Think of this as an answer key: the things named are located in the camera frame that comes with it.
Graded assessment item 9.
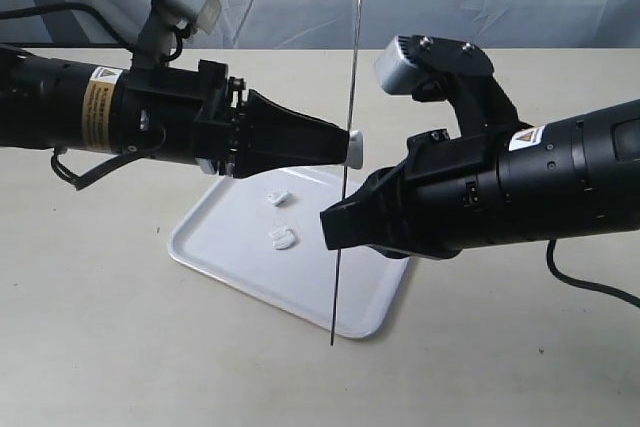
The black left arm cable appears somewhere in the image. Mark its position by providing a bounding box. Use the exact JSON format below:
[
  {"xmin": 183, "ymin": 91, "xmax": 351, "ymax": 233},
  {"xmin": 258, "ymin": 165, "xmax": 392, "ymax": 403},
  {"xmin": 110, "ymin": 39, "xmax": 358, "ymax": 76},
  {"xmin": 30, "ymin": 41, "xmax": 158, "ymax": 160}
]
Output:
[{"xmin": 0, "ymin": 2, "xmax": 166, "ymax": 192}]

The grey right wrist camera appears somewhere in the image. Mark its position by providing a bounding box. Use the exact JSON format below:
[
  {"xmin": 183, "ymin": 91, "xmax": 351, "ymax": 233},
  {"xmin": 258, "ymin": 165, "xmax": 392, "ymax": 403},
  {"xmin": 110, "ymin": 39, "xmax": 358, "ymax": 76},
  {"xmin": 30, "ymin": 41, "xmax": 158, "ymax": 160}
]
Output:
[{"xmin": 374, "ymin": 35, "xmax": 523, "ymax": 137}]

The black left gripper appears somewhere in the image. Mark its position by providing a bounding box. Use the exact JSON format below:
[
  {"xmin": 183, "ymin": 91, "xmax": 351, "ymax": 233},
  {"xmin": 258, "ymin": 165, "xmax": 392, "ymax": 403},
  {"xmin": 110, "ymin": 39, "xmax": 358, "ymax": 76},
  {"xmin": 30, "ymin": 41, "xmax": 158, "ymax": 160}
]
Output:
[{"xmin": 117, "ymin": 59, "xmax": 349, "ymax": 179}]

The thin metal skewer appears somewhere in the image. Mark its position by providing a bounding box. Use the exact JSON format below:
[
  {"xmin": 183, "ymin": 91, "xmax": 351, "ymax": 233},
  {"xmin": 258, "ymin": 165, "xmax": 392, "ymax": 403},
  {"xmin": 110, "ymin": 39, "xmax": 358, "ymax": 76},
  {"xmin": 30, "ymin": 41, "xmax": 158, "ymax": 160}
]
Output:
[{"xmin": 329, "ymin": 0, "xmax": 368, "ymax": 347}]

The white foam piece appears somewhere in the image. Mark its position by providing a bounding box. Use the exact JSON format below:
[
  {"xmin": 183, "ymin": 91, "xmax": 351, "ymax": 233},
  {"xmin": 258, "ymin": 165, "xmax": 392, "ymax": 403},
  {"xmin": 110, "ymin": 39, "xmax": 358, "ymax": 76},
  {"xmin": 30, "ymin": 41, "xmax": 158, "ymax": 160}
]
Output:
[
  {"xmin": 266, "ymin": 190, "xmax": 291, "ymax": 207},
  {"xmin": 269, "ymin": 226, "xmax": 297, "ymax": 251},
  {"xmin": 344, "ymin": 130, "xmax": 364, "ymax": 170}
]

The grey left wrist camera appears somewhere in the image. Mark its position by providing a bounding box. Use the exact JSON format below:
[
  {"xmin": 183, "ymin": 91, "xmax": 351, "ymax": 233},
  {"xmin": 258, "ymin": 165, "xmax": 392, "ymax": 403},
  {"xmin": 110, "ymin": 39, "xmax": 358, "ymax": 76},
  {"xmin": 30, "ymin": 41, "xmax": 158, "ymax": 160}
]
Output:
[{"xmin": 131, "ymin": 0, "xmax": 222, "ymax": 69}]

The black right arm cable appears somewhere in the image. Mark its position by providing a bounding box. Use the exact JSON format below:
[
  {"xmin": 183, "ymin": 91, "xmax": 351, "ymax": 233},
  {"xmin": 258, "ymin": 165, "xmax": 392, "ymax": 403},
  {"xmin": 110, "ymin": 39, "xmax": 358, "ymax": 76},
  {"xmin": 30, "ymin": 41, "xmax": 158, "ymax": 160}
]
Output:
[{"xmin": 545, "ymin": 239, "xmax": 640, "ymax": 309}]

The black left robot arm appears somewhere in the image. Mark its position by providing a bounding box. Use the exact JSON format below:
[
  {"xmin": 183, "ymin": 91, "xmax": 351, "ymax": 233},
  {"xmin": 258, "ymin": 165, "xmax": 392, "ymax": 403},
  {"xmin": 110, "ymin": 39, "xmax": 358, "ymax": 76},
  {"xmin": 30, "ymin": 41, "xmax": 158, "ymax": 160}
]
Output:
[{"xmin": 1, "ymin": 46, "xmax": 350, "ymax": 190}]

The white rectangular plastic tray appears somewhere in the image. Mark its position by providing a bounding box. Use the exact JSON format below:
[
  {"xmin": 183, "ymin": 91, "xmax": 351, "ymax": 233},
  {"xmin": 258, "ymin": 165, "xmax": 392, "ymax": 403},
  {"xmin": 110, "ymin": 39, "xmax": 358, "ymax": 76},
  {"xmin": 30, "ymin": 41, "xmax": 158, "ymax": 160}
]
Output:
[{"xmin": 168, "ymin": 167, "xmax": 408, "ymax": 339}]

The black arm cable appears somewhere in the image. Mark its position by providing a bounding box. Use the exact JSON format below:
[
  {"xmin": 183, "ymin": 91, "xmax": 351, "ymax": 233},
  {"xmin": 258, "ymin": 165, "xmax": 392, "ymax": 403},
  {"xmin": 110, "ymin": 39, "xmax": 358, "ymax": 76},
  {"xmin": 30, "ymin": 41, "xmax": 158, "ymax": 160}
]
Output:
[
  {"xmin": 0, "ymin": 2, "xmax": 166, "ymax": 192},
  {"xmin": 545, "ymin": 239, "xmax": 640, "ymax": 309}
]

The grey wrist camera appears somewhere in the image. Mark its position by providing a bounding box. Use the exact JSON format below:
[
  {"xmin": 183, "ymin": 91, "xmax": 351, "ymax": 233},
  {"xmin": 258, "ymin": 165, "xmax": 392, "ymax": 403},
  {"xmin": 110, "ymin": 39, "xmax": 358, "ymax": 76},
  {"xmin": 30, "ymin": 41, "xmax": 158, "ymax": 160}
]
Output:
[
  {"xmin": 374, "ymin": 35, "xmax": 523, "ymax": 137},
  {"xmin": 131, "ymin": 0, "xmax": 222, "ymax": 69}
]

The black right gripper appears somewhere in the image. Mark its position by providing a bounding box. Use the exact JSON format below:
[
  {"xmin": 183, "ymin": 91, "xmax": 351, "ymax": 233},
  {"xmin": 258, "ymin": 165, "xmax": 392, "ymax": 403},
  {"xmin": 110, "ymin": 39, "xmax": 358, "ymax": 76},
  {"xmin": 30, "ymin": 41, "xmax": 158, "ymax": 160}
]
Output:
[{"xmin": 320, "ymin": 126, "xmax": 520, "ymax": 259}]

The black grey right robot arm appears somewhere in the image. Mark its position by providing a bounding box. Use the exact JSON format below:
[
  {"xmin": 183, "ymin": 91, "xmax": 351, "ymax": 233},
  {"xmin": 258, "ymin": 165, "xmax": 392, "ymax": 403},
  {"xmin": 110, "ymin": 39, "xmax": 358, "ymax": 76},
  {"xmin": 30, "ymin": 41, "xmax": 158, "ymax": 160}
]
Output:
[{"xmin": 320, "ymin": 101, "xmax": 639, "ymax": 259}]

